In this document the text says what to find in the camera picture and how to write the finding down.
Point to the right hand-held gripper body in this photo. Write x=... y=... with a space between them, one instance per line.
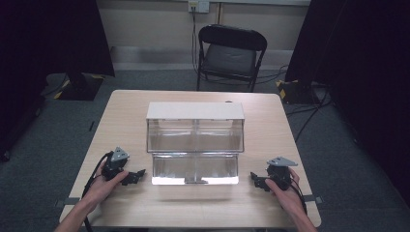
x=279 y=174

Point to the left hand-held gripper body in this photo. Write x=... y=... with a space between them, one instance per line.
x=113 y=164

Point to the white-topped clear drawer cabinet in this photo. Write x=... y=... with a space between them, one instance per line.
x=195 y=111

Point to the person's left hand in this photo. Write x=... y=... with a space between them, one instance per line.
x=102 y=188

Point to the clear plastic drawer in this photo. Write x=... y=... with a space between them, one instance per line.
x=195 y=169
x=195 y=135

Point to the black folding chair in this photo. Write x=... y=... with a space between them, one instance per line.
x=230 y=58

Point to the person's right hand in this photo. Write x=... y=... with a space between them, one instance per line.
x=286 y=196

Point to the black stand base striped tape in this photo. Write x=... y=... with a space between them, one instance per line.
x=79 y=87
x=296 y=92

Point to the white wall socket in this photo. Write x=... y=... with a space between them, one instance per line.
x=199 y=5

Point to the dark curtain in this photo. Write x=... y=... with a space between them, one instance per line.
x=42 y=48
x=361 y=64

